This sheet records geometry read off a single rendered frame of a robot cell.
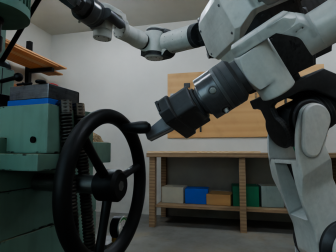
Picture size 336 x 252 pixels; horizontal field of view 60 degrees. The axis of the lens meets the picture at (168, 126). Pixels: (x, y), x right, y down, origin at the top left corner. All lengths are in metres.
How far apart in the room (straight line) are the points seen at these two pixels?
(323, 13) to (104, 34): 0.73
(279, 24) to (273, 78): 0.09
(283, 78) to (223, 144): 3.39
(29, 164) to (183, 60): 3.73
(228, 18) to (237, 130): 3.18
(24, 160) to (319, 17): 0.53
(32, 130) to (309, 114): 0.65
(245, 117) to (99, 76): 2.21
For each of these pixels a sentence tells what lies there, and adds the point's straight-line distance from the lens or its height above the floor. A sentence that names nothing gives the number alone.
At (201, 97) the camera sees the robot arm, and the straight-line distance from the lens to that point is 0.53.
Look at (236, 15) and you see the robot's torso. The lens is 0.78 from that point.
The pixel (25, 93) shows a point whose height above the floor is 0.98.
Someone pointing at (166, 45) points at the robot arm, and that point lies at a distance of 1.21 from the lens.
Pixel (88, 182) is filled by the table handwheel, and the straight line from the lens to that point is 0.58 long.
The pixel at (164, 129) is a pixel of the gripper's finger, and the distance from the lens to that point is 0.57.
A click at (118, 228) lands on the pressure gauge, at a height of 0.66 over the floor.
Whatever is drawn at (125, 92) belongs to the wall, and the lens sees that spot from 4.31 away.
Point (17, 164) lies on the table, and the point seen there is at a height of 0.85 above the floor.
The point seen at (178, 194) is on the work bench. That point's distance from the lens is 3.57.
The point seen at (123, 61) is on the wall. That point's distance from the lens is 4.44.
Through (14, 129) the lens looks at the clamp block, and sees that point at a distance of 0.61.
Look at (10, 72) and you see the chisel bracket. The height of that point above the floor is 1.06.
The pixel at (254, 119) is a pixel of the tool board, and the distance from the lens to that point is 3.92.
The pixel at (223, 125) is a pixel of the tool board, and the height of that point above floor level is 1.21.
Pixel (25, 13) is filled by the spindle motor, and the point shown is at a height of 1.20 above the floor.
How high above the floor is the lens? 0.88
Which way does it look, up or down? 5 degrees up
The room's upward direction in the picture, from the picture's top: straight up
